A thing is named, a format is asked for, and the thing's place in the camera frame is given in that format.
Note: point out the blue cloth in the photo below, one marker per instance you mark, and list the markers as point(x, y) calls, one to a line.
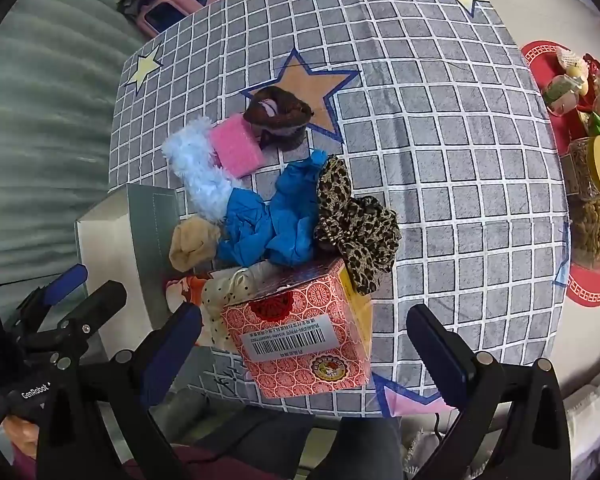
point(295, 210)
point(245, 230)

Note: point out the red tray with jars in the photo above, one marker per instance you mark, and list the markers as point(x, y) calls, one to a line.
point(540, 60)

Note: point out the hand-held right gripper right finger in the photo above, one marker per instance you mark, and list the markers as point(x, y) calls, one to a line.
point(445, 355)

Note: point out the beige sock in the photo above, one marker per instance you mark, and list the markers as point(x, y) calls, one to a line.
point(192, 247)

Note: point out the person's left hand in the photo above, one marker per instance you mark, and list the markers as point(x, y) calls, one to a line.
point(20, 437)

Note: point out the person's leg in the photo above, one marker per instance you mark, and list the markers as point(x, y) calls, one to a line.
point(350, 450)

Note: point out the pink and dark fuzzy scrunchie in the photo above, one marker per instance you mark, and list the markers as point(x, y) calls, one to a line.
point(285, 107)

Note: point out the white quilted cloth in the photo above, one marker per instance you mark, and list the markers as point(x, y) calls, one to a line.
point(587, 420)

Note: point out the cream polka dot scrunchie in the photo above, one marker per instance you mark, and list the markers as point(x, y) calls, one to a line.
point(220, 300)

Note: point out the person's left forearm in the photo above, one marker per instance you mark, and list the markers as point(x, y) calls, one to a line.
point(22, 467)

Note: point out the red patterned carton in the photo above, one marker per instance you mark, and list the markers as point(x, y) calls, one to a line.
point(290, 320)

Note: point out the glass jar of nuts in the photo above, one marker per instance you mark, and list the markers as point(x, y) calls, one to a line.
point(592, 232)

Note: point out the orange white printed cloth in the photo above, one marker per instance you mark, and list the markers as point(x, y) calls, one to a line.
point(185, 287)

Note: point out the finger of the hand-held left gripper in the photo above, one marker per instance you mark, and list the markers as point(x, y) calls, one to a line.
point(65, 282)
point(100, 305)

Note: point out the light blue fluffy scrunchie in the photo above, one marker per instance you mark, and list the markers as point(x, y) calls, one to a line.
point(200, 175)

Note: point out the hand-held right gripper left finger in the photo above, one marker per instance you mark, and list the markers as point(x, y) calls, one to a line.
point(172, 355)

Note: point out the grey cardboard box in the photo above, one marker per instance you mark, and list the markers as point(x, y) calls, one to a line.
point(145, 240)

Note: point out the foam netted fruit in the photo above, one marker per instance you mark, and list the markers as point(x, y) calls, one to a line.
point(570, 62)

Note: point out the pale green curtain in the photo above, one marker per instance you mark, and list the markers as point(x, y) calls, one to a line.
point(40, 110)

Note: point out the grey grid star printed blanket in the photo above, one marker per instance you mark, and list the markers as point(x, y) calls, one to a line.
point(430, 160)

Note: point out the leopard print scrunchie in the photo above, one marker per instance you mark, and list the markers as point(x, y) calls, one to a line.
point(360, 230)

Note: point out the green wrapped snack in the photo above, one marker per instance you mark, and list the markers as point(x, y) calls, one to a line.
point(560, 91)

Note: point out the pink fuzzy sock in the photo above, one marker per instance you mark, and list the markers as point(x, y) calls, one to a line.
point(235, 147)

